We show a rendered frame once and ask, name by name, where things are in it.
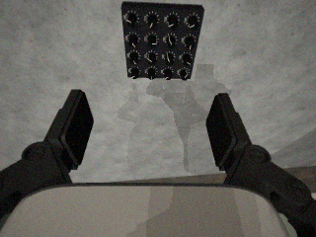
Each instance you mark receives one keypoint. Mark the black knob box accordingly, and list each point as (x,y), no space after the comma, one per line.
(160,39)

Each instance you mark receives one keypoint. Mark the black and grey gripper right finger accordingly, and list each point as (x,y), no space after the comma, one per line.
(249,166)

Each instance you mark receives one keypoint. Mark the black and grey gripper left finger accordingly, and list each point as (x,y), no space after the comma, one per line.
(49,162)

